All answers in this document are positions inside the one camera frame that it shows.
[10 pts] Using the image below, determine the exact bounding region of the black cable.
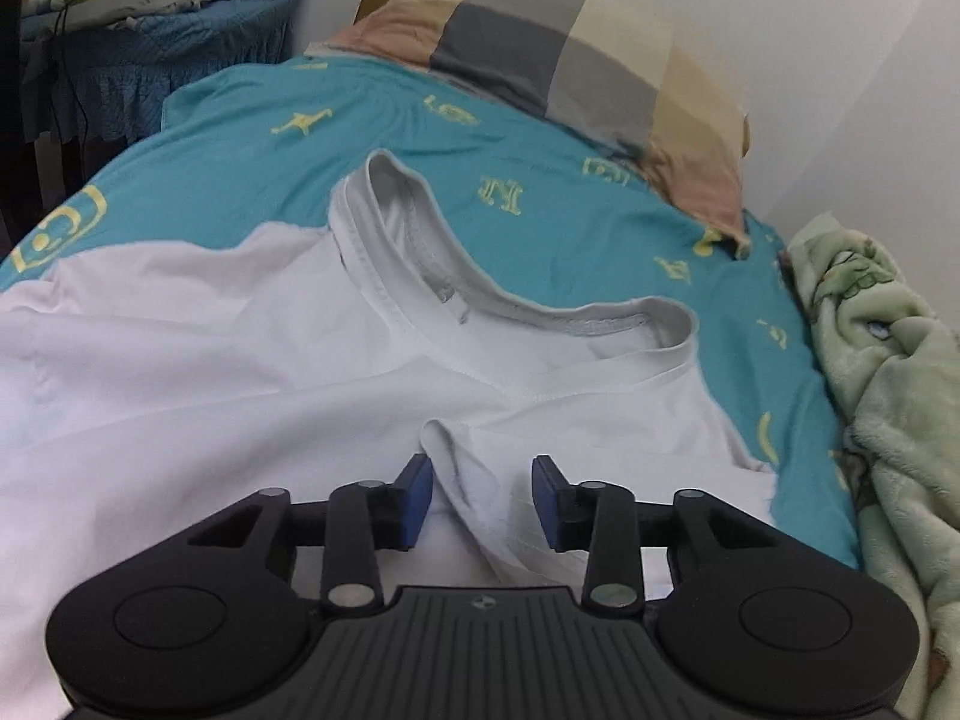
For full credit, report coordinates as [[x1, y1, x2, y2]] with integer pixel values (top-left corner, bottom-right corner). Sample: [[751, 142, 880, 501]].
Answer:
[[49, 0, 172, 203]]

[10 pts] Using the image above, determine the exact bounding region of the white t-shirt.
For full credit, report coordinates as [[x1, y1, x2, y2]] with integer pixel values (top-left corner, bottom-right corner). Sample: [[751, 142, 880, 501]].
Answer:
[[0, 149, 778, 720]]

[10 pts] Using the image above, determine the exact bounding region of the green fleece blanket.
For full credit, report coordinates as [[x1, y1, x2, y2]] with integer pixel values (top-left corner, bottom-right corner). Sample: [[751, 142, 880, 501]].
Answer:
[[780, 211, 960, 720]]

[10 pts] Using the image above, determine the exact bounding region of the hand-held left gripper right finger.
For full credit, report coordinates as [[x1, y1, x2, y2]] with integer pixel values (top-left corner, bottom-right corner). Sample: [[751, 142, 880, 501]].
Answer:
[[531, 454, 781, 609]]

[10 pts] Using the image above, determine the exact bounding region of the checkered pillow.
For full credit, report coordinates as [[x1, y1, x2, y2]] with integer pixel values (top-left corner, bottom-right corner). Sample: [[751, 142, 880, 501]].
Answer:
[[306, 0, 752, 260]]

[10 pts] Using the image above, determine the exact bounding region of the teal printed bed sheet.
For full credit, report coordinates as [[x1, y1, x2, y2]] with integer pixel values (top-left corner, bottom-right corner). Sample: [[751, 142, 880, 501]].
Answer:
[[0, 52, 860, 571]]

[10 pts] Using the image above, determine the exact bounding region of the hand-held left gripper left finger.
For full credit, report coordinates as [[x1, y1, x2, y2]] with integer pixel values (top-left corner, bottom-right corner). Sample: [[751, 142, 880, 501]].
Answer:
[[184, 453, 435, 609]]

